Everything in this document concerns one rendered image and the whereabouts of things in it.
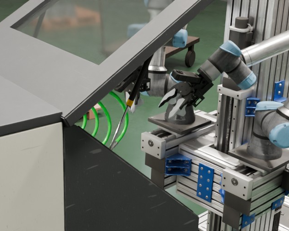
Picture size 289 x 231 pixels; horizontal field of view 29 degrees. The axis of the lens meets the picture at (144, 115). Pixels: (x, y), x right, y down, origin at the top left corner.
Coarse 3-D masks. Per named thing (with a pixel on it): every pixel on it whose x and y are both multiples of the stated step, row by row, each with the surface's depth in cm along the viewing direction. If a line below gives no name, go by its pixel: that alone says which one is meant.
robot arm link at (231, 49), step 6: (228, 42) 205; (222, 48) 204; (228, 48) 204; (234, 48) 203; (216, 54) 205; (222, 54) 204; (228, 54) 204; (234, 54) 204; (240, 54) 206; (210, 60) 205; (216, 60) 204; (222, 60) 204; (228, 60) 204; (234, 60) 205; (216, 66) 204; (222, 66) 205; (228, 66) 206; (234, 66) 206
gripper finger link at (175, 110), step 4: (180, 100) 206; (176, 104) 206; (180, 104) 205; (176, 108) 205; (184, 108) 208; (172, 112) 205; (176, 112) 205; (180, 112) 207; (184, 112) 208; (168, 116) 206; (172, 116) 206
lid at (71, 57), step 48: (48, 0) 211; (96, 0) 198; (144, 0) 185; (192, 0) 171; (0, 48) 194; (48, 48) 182; (96, 48) 174; (144, 48) 162; (48, 96) 161; (96, 96) 156
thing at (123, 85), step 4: (132, 72) 225; (136, 72) 225; (128, 76) 224; (132, 76) 224; (136, 76) 225; (124, 80) 223; (128, 80) 223; (132, 80) 224; (120, 84) 222; (124, 84) 222; (128, 84) 224; (116, 88) 222; (120, 88) 221; (124, 88) 223; (120, 92) 222
